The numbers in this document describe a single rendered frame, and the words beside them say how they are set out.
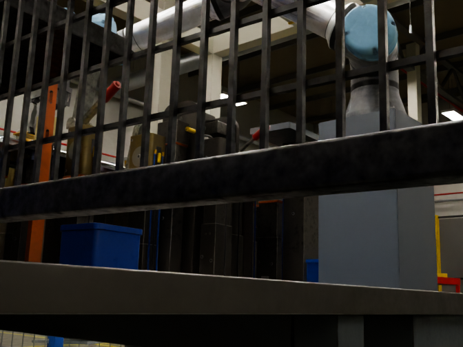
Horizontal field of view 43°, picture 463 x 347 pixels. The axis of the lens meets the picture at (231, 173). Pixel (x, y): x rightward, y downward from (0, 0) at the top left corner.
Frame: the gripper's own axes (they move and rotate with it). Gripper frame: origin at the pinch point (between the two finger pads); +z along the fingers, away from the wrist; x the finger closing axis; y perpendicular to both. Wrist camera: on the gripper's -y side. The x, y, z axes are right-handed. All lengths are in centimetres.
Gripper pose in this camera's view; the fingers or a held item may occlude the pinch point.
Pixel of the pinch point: (32, 129)
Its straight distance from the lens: 159.5
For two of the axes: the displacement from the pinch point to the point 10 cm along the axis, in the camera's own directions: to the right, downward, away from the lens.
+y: 6.0, 2.8, 7.5
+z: -0.9, 9.5, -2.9
